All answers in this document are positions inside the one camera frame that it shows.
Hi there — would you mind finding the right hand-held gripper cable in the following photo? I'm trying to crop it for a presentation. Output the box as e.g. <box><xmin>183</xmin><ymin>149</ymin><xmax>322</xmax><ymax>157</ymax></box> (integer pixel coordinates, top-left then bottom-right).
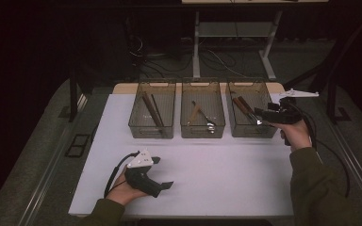
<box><xmin>295</xmin><ymin>102</ymin><xmax>351</xmax><ymax>200</ymax></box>

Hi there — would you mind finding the small wooden spoon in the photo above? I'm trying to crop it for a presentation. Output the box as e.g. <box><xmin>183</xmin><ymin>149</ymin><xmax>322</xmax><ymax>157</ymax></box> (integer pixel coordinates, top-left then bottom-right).
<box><xmin>187</xmin><ymin>103</ymin><xmax>203</xmax><ymax>126</ymax></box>

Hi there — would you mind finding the white metal desk frame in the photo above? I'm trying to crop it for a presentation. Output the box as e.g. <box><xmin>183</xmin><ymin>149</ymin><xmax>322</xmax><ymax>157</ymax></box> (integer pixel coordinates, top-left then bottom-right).
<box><xmin>181</xmin><ymin>0</ymin><xmax>330</xmax><ymax>82</ymax></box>

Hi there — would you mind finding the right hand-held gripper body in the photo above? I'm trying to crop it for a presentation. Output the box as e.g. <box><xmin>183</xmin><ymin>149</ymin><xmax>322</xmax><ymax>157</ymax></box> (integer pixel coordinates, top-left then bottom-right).
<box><xmin>263</xmin><ymin>88</ymin><xmax>321</xmax><ymax>125</ymax></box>

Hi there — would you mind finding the hand-held gripper cable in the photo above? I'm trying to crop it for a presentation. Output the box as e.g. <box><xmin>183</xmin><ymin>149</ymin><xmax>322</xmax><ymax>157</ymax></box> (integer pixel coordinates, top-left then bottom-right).
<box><xmin>295</xmin><ymin>102</ymin><xmax>351</xmax><ymax>200</ymax></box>
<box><xmin>103</xmin><ymin>151</ymin><xmax>140</xmax><ymax>199</ymax></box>

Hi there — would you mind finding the person's left hand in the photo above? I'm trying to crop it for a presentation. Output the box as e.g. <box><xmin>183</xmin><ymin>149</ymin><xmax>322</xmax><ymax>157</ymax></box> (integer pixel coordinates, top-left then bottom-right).
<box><xmin>106</xmin><ymin>170</ymin><xmax>149</xmax><ymax>206</ymax></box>

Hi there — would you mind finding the black-handled metal spoon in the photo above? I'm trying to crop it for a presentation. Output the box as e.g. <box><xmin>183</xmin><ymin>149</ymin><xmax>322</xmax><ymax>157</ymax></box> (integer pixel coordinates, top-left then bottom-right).
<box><xmin>191</xmin><ymin>100</ymin><xmax>217</xmax><ymax>134</ymax></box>

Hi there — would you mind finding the brown wooden chopstick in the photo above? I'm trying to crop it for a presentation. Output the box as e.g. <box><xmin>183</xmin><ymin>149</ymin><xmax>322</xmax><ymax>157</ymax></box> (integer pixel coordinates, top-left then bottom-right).
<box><xmin>141</xmin><ymin>91</ymin><xmax>164</xmax><ymax>135</ymax></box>
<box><xmin>143</xmin><ymin>91</ymin><xmax>165</xmax><ymax>135</ymax></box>

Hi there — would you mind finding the aluminium floor rail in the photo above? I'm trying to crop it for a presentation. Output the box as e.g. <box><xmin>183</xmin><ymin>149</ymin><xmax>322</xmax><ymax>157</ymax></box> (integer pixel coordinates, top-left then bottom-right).
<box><xmin>310</xmin><ymin>92</ymin><xmax>362</xmax><ymax>220</ymax></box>
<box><xmin>17</xmin><ymin>92</ymin><xmax>89</xmax><ymax>226</ymax></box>

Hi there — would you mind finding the tangle of floor cables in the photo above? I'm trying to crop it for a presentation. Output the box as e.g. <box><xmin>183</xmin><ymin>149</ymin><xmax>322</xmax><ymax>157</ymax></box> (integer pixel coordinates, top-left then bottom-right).
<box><xmin>126</xmin><ymin>31</ymin><xmax>265</xmax><ymax>80</ymax></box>

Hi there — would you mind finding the person's right hand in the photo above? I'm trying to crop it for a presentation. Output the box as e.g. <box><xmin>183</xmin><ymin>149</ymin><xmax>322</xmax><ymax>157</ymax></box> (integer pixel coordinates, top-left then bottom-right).
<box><xmin>270</xmin><ymin>119</ymin><xmax>313</xmax><ymax>153</ymax></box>

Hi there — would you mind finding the wooden-handled metal fork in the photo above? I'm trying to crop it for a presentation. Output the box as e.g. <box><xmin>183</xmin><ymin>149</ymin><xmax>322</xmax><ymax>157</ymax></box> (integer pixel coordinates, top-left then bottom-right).
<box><xmin>232</xmin><ymin>97</ymin><xmax>258</xmax><ymax>126</ymax></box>

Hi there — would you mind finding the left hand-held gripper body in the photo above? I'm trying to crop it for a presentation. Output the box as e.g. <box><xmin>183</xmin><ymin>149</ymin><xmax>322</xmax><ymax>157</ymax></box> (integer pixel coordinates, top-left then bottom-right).
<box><xmin>123</xmin><ymin>149</ymin><xmax>164</xmax><ymax>199</ymax></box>

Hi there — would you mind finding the left hand-held gripper cable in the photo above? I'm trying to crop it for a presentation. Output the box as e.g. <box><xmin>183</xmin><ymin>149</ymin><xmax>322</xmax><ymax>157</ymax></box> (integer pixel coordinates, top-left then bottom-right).
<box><xmin>103</xmin><ymin>151</ymin><xmax>140</xmax><ymax>199</ymax></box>

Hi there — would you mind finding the black metal stand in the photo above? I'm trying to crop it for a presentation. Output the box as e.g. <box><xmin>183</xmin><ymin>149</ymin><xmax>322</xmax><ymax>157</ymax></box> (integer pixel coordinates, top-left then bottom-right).
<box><xmin>58</xmin><ymin>62</ymin><xmax>95</xmax><ymax>124</ymax></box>
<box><xmin>284</xmin><ymin>12</ymin><xmax>362</xmax><ymax>125</ymax></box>

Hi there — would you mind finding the black chopstick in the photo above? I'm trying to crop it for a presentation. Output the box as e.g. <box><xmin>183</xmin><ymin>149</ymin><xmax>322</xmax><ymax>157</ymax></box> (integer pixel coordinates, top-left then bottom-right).
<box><xmin>151</xmin><ymin>93</ymin><xmax>165</xmax><ymax>127</ymax></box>

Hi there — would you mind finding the smoky transparent plastic bin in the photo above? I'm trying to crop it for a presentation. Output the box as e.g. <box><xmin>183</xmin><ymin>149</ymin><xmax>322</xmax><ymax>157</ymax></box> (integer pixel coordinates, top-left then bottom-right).
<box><xmin>225</xmin><ymin>77</ymin><xmax>282</xmax><ymax>139</ymax></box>
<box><xmin>127</xmin><ymin>78</ymin><xmax>177</xmax><ymax>139</ymax></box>
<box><xmin>180</xmin><ymin>77</ymin><xmax>226</xmax><ymax>139</ymax></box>

